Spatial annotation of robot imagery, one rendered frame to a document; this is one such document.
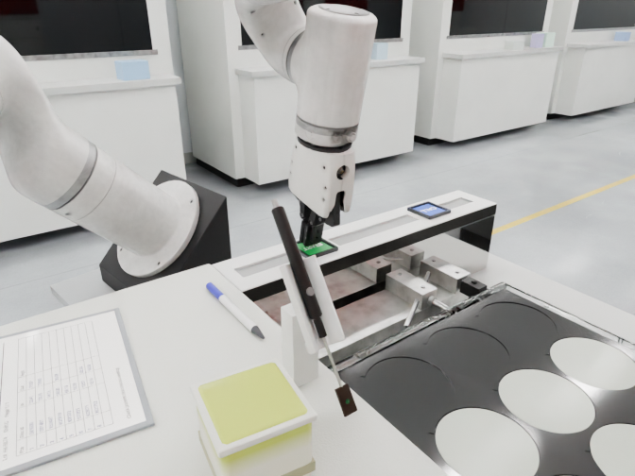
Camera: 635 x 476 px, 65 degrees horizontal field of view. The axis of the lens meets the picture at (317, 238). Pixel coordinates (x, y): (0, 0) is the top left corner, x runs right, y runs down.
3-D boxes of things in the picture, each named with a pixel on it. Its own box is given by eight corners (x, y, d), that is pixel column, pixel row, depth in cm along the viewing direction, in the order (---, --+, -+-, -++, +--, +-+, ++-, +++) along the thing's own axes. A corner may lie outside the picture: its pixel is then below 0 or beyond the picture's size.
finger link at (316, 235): (336, 213, 72) (331, 250, 76) (324, 203, 74) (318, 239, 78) (319, 218, 70) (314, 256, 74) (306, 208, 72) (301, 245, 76)
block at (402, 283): (436, 303, 77) (437, 286, 76) (420, 311, 76) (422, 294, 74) (399, 282, 83) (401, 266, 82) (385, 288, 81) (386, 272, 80)
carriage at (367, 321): (470, 301, 83) (471, 286, 82) (287, 391, 64) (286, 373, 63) (433, 281, 89) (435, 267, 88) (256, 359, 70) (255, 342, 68)
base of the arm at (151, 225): (106, 264, 93) (10, 219, 79) (154, 178, 97) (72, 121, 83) (164, 289, 81) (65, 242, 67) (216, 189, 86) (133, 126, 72)
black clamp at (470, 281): (486, 297, 79) (488, 282, 77) (476, 301, 77) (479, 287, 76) (468, 288, 81) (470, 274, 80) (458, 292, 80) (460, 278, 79)
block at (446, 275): (469, 287, 82) (471, 272, 80) (455, 294, 80) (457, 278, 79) (432, 269, 88) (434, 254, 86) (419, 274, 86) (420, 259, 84)
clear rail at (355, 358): (507, 290, 79) (509, 282, 79) (318, 386, 59) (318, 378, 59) (500, 286, 80) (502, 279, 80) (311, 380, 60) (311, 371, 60)
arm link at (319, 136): (374, 126, 65) (369, 146, 66) (334, 102, 70) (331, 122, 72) (322, 134, 60) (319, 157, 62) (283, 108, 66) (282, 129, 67)
